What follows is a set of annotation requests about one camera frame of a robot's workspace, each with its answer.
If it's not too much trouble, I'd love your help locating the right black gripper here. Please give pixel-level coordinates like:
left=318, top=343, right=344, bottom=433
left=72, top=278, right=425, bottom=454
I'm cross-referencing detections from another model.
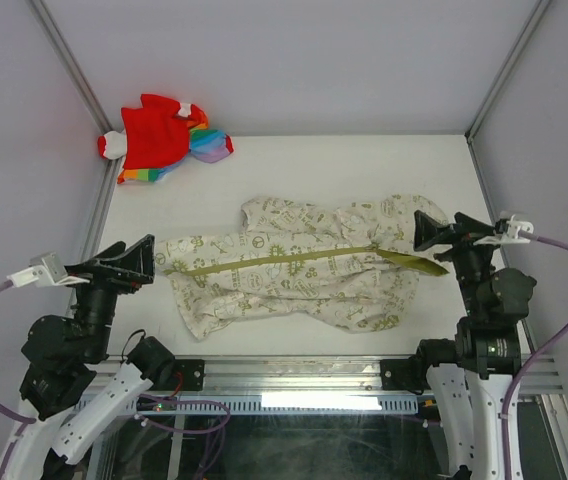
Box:
left=412, top=208, right=502, bottom=317

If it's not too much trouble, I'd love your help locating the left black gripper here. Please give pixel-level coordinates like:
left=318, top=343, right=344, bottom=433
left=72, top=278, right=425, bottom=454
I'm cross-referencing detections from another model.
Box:
left=64, top=233, right=156, bottom=358

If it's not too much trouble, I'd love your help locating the cream green printed jacket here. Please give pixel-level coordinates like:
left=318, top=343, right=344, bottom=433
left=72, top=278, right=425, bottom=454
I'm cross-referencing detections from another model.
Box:
left=155, top=194, right=448, bottom=340

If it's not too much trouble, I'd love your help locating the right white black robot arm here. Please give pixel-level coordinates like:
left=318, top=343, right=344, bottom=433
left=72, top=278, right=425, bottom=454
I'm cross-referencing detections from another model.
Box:
left=411, top=210, right=537, bottom=479

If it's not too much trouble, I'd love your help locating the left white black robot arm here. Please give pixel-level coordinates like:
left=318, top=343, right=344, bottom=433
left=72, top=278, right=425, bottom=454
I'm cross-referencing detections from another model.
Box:
left=0, top=234, right=174, bottom=479

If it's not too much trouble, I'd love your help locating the red rainbow striped garment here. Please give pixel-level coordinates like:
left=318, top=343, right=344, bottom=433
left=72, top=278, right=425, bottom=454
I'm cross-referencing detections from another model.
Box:
left=97, top=93, right=234, bottom=185

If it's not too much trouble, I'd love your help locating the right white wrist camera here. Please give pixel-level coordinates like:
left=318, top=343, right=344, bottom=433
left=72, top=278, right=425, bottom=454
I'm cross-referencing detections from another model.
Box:
left=474, top=214, right=534, bottom=246

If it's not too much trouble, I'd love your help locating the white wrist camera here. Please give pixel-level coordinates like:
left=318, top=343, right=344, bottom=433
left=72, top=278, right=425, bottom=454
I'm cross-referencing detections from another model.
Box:
left=474, top=214, right=534, bottom=246
left=7, top=252, right=89, bottom=288

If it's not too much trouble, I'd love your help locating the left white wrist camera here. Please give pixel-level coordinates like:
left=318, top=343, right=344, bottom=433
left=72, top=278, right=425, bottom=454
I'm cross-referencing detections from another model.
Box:
left=7, top=252, right=89, bottom=288

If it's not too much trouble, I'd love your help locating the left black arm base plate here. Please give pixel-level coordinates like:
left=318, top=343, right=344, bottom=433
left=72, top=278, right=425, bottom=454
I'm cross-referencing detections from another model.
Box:
left=168, top=358, right=206, bottom=393

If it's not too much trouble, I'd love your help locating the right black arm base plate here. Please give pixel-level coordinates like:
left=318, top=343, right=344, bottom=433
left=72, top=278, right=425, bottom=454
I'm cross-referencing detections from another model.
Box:
left=379, top=357, right=428, bottom=395

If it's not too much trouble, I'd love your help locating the aluminium front rail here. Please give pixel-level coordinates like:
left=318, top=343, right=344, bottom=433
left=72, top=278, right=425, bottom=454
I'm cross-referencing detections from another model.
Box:
left=78, top=354, right=564, bottom=397

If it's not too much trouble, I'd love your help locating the grey slotted cable duct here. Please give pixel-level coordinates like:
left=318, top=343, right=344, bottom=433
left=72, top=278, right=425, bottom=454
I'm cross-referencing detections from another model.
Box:
left=138, top=392, right=419, bottom=416

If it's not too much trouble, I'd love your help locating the right aluminium corner post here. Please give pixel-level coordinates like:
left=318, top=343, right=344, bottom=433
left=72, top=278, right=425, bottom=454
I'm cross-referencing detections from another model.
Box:
left=464, top=0, right=551, bottom=141

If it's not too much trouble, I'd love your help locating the aluminium corner post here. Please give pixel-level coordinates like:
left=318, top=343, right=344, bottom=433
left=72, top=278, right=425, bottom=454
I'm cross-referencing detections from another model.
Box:
left=464, top=0, right=551, bottom=141
left=27, top=0, right=113, bottom=132

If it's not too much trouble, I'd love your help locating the left aluminium corner post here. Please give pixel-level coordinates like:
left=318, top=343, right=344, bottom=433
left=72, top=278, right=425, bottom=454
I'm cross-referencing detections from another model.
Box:
left=27, top=0, right=113, bottom=132

